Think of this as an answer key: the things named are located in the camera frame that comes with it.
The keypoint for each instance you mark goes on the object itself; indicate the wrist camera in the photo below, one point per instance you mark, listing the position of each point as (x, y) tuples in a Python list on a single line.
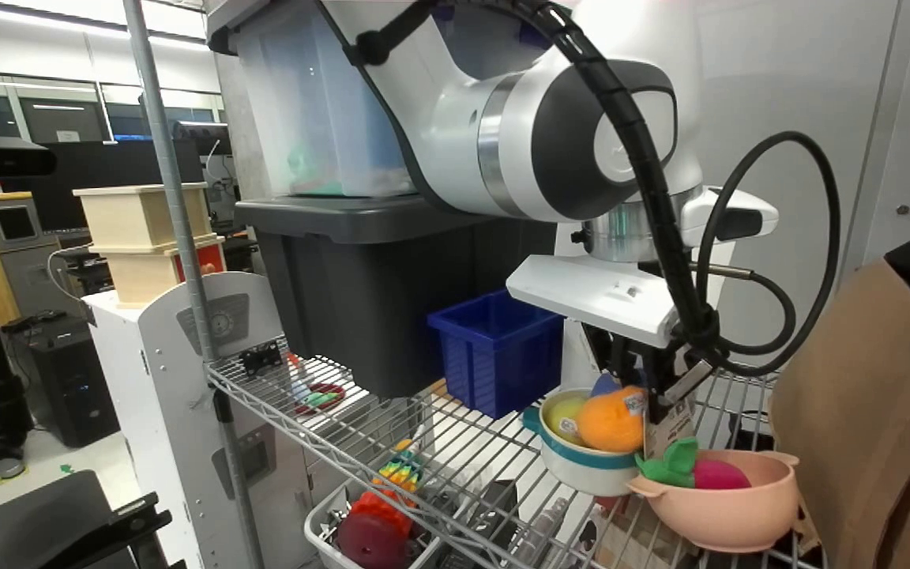
[(589, 294)]

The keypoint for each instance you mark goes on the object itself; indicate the pink bowl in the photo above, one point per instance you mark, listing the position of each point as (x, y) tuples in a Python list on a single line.
[(723, 514)]

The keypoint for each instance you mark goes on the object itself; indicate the pack of plush toys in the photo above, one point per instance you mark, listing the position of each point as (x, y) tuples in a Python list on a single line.
[(611, 420)]

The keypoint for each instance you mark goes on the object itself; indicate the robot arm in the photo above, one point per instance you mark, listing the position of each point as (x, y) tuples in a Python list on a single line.
[(502, 134)]

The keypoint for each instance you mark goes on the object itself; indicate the stack of wooden boxes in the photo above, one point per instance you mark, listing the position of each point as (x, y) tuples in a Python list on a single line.
[(139, 237)]

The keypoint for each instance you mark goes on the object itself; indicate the black clamp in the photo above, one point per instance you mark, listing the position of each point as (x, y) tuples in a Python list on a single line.
[(262, 357)]

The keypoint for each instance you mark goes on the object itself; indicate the brown paper bag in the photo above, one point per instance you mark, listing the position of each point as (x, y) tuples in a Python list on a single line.
[(866, 442)]

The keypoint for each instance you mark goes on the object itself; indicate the white bowl with teal band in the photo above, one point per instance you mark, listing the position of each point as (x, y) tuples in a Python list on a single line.
[(581, 470)]

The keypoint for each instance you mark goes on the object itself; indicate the black monitor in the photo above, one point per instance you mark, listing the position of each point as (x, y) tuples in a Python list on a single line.
[(107, 178)]

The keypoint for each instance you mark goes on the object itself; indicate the red ribbed toy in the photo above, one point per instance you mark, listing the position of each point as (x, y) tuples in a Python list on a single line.
[(372, 529)]

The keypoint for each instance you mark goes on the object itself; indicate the white toy kitchen cabinet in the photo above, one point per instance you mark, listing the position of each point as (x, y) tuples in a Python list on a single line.
[(163, 411)]

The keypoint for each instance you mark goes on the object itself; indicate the rainbow coloured toy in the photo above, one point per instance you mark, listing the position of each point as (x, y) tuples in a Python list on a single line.
[(401, 472)]

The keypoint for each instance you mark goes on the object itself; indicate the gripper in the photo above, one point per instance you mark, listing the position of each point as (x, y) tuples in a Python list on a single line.
[(621, 342)]

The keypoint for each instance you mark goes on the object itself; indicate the white plastic basket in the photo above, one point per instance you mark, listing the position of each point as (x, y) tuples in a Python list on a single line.
[(321, 533)]

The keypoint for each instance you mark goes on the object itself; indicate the black computer tower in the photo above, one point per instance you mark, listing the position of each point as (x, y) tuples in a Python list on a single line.
[(76, 387)]

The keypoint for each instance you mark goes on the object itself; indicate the dark grey storage bin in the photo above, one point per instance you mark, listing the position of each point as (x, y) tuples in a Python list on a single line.
[(360, 300)]

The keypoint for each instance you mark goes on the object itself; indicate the red plate with toy food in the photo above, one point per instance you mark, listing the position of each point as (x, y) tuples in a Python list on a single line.
[(321, 397)]

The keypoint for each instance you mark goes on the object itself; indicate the blue plastic container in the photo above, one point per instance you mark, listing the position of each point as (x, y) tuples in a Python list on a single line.
[(494, 356)]

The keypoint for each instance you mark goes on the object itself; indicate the black folding stand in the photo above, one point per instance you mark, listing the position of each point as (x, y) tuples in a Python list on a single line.
[(44, 525)]

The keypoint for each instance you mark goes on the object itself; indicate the row of windows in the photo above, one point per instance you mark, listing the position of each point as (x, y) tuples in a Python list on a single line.
[(60, 118)]

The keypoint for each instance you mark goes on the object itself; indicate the wooden toy microwave cabinet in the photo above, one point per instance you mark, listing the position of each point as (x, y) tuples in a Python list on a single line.
[(13, 253)]

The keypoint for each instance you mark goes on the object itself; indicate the green and pink plush toy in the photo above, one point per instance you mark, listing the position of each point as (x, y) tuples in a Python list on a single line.
[(708, 474)]

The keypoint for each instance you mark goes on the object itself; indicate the clear plastic storage bin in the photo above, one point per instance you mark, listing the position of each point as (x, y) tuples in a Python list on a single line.
[(313, 103)]

